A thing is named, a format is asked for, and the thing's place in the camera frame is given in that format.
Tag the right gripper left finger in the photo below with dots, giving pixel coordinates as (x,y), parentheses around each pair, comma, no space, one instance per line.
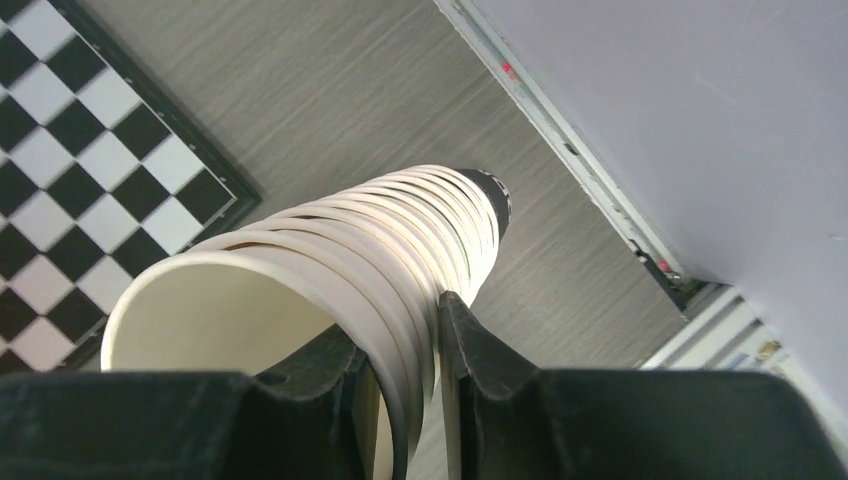
(295,420)

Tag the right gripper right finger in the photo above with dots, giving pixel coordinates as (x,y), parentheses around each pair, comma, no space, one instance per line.
(506,418)

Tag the stack of white paper cups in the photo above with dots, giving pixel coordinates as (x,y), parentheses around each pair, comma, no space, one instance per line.
(372,260)

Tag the black white checkerboard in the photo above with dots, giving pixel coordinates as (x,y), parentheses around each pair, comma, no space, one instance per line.
(102,175)

